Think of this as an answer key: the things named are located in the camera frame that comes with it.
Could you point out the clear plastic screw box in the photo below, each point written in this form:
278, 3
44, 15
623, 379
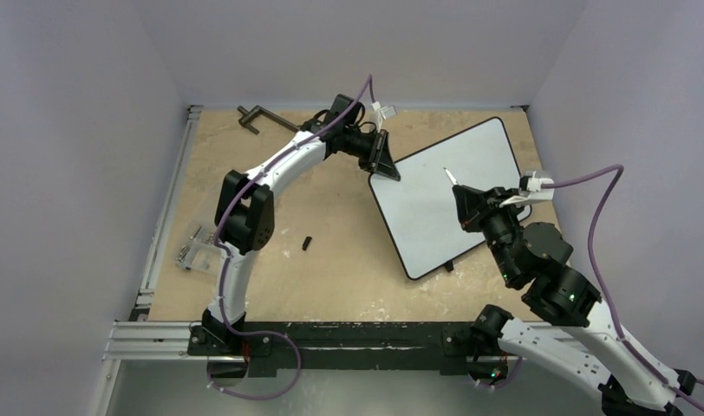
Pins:
196, 251

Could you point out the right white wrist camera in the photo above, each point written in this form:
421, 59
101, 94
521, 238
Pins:
534, 187

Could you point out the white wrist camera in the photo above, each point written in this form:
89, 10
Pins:
381, 113
534, 187

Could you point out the white whiteboard black frame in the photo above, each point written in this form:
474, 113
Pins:
419, 211

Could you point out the silver whiteboard marker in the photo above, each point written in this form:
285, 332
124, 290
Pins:
450, 177

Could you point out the aluminium rail frame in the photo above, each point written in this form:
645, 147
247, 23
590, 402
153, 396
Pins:
147, 340

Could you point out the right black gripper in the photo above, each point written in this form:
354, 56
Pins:
481, 208

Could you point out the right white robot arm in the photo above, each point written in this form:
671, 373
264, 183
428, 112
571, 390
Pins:
626, 379

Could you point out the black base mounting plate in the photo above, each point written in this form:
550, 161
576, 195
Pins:
261, 349

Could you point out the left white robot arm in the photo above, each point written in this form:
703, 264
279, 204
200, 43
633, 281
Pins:
245, 216

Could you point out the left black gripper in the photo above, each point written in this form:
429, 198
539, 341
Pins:
382, 164

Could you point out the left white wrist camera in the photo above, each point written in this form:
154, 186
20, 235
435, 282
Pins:
381, 113

